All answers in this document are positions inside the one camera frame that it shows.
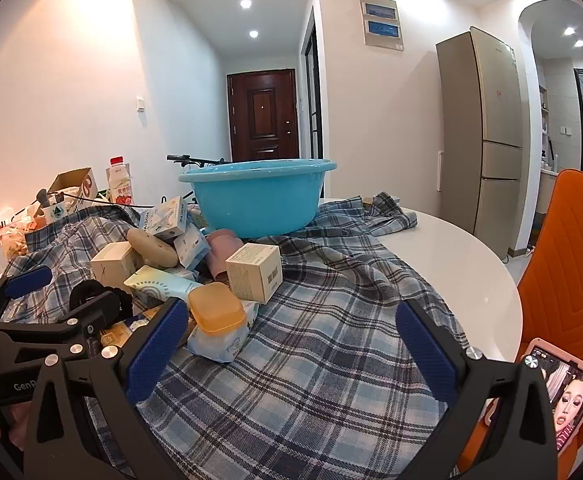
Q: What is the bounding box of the open cardboard box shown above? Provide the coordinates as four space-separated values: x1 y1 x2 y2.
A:
46 167 99 211

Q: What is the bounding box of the white box with dark lettering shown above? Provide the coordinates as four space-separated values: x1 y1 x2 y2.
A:
138 196 192 239

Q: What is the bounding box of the beige refrigerator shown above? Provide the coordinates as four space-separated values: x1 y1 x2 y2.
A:
435 26 525 261

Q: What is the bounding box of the beige square box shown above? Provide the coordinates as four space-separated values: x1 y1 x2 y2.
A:
90 241 144 286

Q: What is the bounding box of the pale yellow cosmetic tube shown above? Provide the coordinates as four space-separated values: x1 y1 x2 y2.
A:
124 265 204 306

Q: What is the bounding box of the wall electrical panel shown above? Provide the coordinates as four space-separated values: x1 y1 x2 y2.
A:
359 0 405 52

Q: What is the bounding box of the brown wooden door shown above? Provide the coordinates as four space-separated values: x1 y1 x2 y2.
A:
226 70 301 163

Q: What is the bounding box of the black-framed glass door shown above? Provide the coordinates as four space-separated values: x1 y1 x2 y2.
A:
301 5 325 161

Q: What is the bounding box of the beige round case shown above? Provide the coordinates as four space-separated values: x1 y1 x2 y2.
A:
126 228 179 268

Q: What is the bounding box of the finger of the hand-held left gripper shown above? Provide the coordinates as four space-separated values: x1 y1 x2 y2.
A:
0 302 124 368
0 266 53 329

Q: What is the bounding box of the pale square box with barcode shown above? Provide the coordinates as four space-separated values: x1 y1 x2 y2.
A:
226 243 283 305

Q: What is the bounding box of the blue plaid shirt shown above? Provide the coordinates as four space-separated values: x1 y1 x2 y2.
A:
24 191 472 480

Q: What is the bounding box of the small yellow soap piece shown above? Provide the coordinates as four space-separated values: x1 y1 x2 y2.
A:
188 281 247 335

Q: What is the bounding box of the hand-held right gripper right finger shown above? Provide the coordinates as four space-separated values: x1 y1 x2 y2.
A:
386 300 558 480

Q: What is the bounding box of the black electric bicycle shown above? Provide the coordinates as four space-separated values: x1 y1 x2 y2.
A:
167 154 232 206

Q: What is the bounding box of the pale blue tissue pack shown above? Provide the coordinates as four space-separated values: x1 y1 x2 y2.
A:
186 305 259 363

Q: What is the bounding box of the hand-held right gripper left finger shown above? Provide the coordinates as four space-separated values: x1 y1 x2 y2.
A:
24 297 194 480

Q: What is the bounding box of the kitchen shelf unit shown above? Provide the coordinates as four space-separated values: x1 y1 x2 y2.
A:
539 85 561 176

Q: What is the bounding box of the pink-cased phone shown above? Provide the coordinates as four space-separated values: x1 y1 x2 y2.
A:
484 338 583 458

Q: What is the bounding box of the blue plastic basin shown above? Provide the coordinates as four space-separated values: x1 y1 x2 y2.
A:
178 159 338 239

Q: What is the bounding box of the white milk bottle red cap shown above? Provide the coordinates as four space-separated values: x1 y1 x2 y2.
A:
105 156 135 206

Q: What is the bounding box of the pale blue rectangular box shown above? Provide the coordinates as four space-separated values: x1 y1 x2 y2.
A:
174 224 211 268

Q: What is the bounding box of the orange chair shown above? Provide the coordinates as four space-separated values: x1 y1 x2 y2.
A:
459 168 583 480

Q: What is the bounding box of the pink plastic cup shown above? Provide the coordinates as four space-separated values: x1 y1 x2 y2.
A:
206 228 244 281

